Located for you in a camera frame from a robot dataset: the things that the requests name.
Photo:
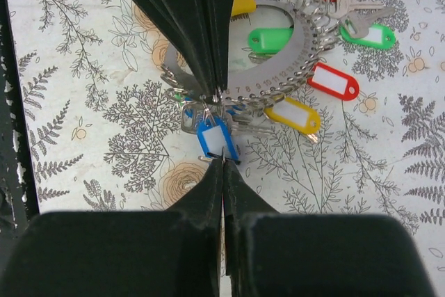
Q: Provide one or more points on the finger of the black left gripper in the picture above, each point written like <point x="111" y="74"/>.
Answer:
<point x="199" y="29"/>

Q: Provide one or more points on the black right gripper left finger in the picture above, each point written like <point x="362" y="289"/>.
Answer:
<point x="175" y="252"/>

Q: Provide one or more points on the green key tag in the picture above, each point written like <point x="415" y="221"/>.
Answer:
<point x="269" y="40"/>
<point x="379" y="37"/>

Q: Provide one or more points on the floral table mat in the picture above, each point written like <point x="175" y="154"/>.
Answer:
<point x="104" y="135"/>

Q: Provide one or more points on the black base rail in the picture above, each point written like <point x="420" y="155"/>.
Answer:
<point x="18" y="196"/>

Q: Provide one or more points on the yellow key tag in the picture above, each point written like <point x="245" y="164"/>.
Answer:
<point x="294" y="114"/>

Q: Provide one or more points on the silver key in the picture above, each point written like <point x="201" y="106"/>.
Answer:
<point x="357" y="25"/>
<point x="339" y="8"/>

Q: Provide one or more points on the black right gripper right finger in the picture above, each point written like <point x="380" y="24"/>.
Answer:
<point x="274" y="254"/>

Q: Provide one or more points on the blue tagged key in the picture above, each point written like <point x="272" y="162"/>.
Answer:
<point x="215" y="138"/>

